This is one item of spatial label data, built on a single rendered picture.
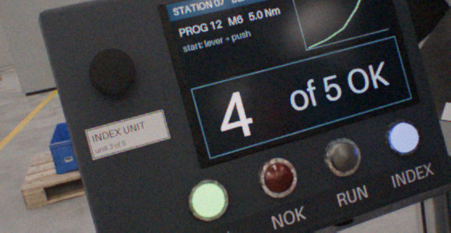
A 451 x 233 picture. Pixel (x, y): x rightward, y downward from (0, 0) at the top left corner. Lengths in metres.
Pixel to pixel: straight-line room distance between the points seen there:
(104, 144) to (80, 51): 0.06
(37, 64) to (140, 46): 7.90
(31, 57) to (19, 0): 0.83
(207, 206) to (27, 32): 7.90
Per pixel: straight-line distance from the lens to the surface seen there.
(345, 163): 0.37
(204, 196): 0.34
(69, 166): 3.72
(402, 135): 0.39
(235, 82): 0.35
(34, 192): 3.68
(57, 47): 0.35
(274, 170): 0.35
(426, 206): 0.53
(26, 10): 8.18
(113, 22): 0.35
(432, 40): 1.07
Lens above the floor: 1.26
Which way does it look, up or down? 14 degrees down
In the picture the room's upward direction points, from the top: 11 degrees counter-clockwise
